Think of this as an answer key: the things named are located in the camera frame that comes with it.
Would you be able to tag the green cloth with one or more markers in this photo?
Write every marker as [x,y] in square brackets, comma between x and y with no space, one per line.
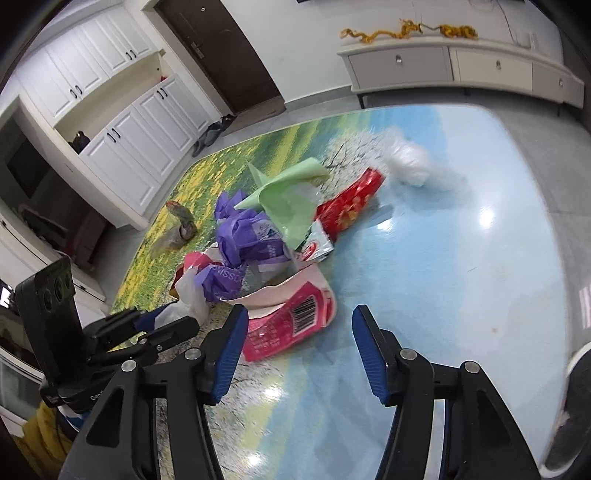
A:
[286,198]

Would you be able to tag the yellow cloth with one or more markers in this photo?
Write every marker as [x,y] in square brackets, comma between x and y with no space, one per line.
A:
[44,429]

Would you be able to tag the crumpled clear plastic bag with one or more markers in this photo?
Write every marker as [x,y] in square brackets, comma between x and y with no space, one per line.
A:
[406,161]

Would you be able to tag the grey slipper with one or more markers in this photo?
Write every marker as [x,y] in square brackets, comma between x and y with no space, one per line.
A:
[207,141]

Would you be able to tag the landscape printed table cover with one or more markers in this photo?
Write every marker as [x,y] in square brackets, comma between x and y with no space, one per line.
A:
[461,254]

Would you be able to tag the pink plastic packet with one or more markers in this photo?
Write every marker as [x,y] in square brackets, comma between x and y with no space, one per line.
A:
[196,261]

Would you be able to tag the golden dragon ornament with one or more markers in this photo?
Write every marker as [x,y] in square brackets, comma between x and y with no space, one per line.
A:
[369,36]

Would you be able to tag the dark slipper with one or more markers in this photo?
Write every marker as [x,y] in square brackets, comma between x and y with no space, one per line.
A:
[224,124]

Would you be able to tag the clear wrapper with red print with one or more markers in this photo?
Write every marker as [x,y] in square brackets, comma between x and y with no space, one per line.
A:
[180,224]

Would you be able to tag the white cupboard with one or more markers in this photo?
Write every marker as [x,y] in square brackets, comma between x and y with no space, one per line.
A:
[138,138]

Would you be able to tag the small golden ornament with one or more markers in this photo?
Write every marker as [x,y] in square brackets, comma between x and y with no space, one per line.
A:
[459,31]

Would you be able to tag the white plastic bag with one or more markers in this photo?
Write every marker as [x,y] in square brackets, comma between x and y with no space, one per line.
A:
[191,290]

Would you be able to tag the dark bag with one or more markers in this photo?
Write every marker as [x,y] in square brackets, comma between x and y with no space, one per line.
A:
[79,142]

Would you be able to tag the pink carton with barcode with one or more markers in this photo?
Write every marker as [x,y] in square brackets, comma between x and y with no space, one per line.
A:
[286,323]

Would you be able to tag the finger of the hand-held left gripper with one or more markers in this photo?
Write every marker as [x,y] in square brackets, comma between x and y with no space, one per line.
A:
[171,330]
[115,325]

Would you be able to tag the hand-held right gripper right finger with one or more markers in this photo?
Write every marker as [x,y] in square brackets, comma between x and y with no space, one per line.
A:
[367,350]

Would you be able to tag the small red white packet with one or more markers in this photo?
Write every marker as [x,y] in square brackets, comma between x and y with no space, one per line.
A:
[315,247]

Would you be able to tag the red snack packet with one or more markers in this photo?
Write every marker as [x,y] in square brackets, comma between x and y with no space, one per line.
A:
[351,203]

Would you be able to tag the brown door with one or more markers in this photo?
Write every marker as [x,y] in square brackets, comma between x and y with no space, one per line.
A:
[221,55]

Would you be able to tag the purple plastic bag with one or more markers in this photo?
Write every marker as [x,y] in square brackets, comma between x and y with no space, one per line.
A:
[240,240]

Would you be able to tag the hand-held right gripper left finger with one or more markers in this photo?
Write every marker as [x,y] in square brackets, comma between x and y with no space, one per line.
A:
[228,350]

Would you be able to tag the white TV cabinet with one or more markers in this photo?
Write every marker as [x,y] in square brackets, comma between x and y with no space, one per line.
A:
[401,69]

